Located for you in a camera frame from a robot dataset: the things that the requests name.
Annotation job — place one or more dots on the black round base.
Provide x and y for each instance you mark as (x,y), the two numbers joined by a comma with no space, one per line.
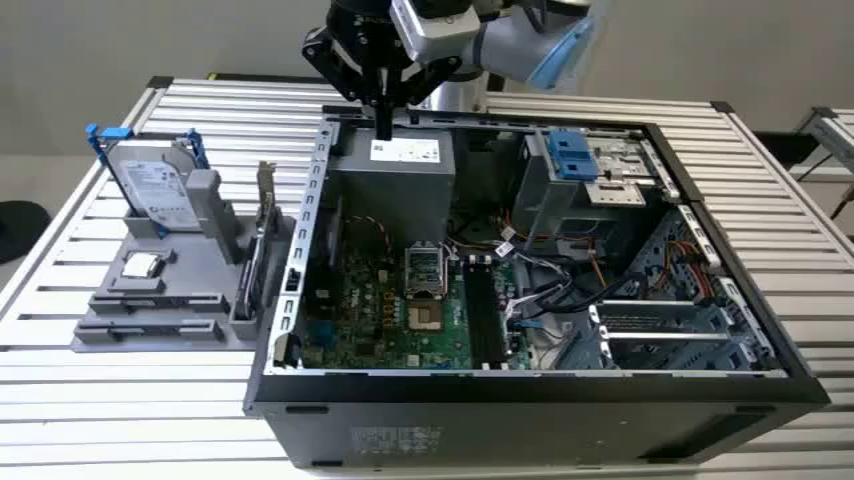
(20,230)

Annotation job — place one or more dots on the blue RAM stick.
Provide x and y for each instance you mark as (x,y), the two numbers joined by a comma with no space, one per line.
(147,330)

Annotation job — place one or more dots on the metal slat side table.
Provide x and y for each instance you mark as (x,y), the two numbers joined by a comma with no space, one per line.
(830,130)

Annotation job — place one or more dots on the blue plastic cage latch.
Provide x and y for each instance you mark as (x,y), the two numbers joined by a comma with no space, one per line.
(570,155)

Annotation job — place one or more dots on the hard disk in blue carrier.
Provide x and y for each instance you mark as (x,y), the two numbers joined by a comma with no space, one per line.
(154,185)

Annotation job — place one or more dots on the CPU socket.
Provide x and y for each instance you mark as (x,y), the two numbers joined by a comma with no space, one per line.
(426,316)

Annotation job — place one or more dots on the black RAM slot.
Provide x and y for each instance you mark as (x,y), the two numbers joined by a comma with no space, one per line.
(498,315)
(482,315)
(490,315)
(474,315)

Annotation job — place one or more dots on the black PC case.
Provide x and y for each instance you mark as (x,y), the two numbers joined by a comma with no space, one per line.
(467,430)

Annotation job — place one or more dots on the grey power supply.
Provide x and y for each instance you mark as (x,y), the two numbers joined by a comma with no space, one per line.
(394,200)

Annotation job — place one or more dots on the black box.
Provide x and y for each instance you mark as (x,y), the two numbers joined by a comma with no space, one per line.
(787,147)

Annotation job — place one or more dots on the blue expansion slot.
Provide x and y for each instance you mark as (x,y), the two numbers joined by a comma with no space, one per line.
(322,334)

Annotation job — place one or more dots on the silver CPU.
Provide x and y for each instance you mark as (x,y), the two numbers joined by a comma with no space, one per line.
(142,265)

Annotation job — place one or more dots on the green motherboard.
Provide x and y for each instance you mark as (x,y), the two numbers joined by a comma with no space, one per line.
(434,345)

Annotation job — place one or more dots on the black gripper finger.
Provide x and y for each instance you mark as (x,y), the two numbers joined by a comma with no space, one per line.
(427,82)
(334,60)

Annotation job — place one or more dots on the graphics card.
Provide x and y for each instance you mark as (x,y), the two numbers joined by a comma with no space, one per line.
(248,280)

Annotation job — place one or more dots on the grey metal disk bay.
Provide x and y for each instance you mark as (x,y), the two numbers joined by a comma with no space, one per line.
(667,320)

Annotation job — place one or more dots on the grey parts rack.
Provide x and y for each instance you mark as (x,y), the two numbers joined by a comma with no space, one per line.
(200,270)

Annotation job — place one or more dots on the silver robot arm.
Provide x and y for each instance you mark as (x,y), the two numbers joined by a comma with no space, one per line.
(507,40)

